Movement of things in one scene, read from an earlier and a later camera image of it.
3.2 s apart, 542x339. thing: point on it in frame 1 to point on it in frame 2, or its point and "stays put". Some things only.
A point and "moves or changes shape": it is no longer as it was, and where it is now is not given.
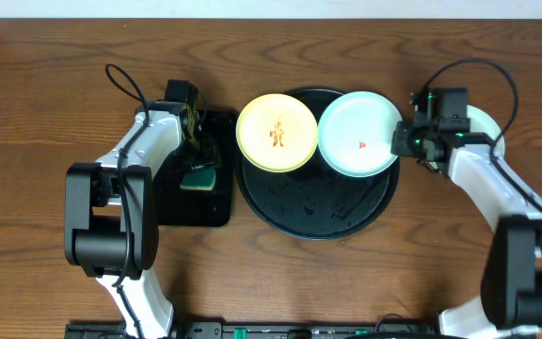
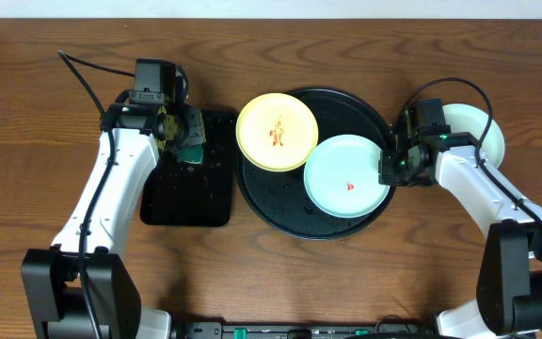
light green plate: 481,122 stays put
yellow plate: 277,133 stays put
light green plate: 355,134 to 342,176
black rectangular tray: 195,208 stays put
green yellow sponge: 199,180 moves or changes shape
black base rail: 268,330 stays put
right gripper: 400,143 to 387,174
